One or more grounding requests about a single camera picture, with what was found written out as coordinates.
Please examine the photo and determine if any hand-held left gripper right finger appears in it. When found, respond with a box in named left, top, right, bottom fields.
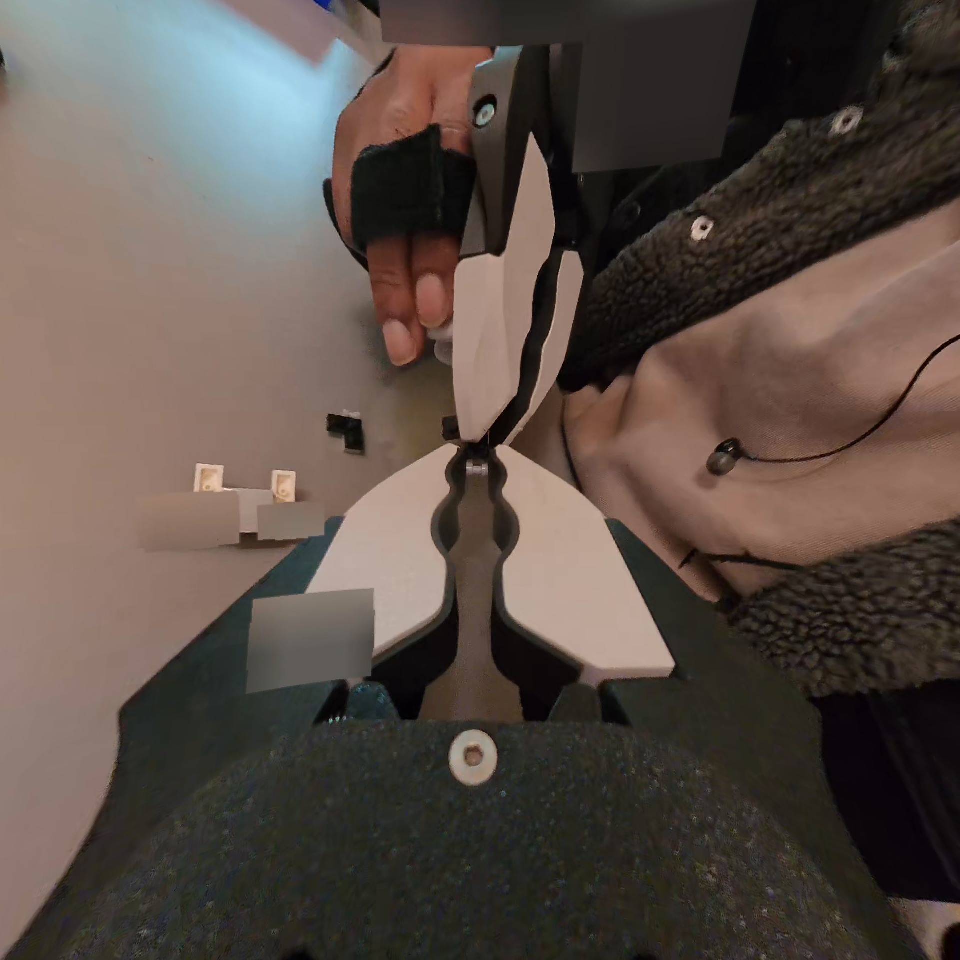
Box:
left=489, top=446, right=678, bottom=721

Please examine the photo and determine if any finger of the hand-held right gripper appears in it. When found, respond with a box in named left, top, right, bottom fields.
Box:
left=452, top=132, right=559, bottom=442
left=501, top=249, right=586, bottom=447

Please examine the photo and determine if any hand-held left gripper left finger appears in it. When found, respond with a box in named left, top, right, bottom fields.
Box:
left=306, top=443, right=462, bottom=721

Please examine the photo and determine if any orange white grey lego assembly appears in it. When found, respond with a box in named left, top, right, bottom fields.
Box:
left=193, top=463, right=301, bottom=545

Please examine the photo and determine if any person's right hand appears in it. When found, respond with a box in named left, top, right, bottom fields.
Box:
left=332, top=46, right=490, bottom=369

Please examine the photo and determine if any beige cloth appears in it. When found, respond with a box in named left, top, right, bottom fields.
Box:
left=562, top=202, right=960, bottom=601

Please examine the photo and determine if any person's black sweater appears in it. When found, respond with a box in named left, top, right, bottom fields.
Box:
left=585, top=0, right=901, bottom=249

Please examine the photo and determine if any black wired earphone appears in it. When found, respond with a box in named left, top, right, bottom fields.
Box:
left=707, top=333, right=960, bottom=477

